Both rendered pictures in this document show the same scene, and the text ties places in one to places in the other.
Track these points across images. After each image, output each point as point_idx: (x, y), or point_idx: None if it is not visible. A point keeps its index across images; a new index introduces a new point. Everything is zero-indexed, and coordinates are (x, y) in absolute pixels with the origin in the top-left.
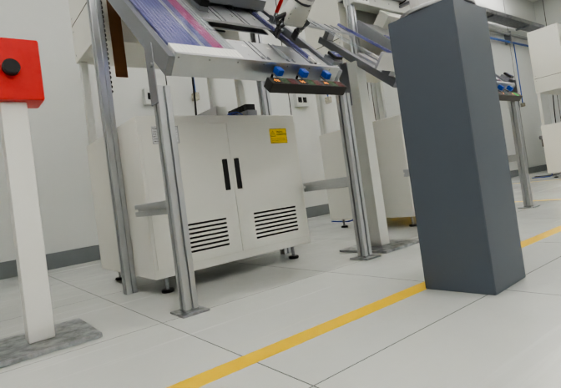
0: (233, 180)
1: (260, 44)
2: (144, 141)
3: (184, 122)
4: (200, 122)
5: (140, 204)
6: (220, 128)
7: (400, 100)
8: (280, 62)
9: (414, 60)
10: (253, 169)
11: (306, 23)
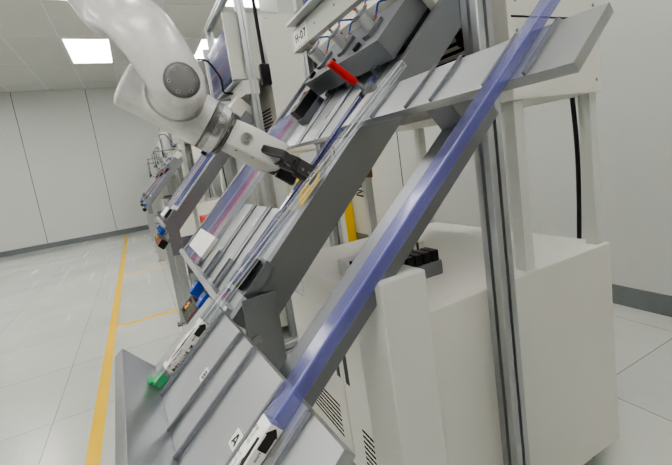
0: (342, 369)
1: (259, 211)
2: None
3: (305, 276)
4: (314, 280)
5: None
6: (327, 296)
7: None
8: (196, 275)
9: None
10: (358, 373)
11: (280, 158)
